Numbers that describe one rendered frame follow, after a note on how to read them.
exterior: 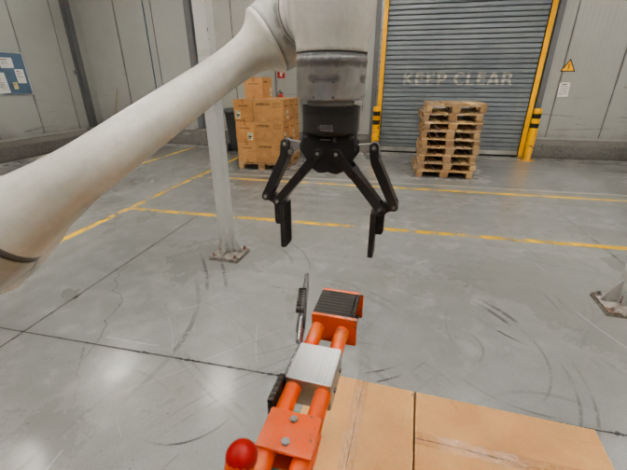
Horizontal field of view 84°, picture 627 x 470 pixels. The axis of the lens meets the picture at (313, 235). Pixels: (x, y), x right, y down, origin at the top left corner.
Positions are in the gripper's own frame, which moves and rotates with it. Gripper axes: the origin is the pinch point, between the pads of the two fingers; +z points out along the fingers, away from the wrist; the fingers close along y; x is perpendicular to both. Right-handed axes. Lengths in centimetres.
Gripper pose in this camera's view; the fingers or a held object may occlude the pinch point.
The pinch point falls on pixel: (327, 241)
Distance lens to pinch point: 54.3
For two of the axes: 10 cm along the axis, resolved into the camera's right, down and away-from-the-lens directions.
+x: 2.6, -3.8, 8.8
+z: 0.0, 9.2, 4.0
